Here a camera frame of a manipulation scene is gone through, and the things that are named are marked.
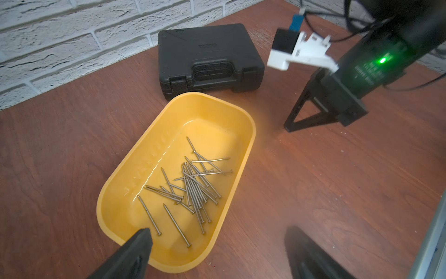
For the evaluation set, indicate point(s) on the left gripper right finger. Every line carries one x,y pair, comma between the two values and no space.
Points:
307,260

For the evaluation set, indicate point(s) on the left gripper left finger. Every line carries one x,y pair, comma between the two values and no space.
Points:
129,261

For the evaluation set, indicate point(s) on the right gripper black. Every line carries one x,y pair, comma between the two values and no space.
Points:
377,59

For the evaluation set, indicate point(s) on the steel nail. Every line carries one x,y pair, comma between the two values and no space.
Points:
163,193
204,174
209,161
177,226
205,169
159,233

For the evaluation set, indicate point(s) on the yellow plastic storage box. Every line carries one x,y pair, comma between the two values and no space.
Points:
217,129

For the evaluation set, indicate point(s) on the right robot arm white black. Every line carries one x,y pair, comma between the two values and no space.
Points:
402,32

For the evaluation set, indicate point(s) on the black plastic tool case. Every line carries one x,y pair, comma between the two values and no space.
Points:
203,59

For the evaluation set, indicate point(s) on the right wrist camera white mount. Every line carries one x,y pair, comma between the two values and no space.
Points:
295,46

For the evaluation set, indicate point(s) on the aluminium front rail frame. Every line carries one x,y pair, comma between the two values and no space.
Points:
430,262

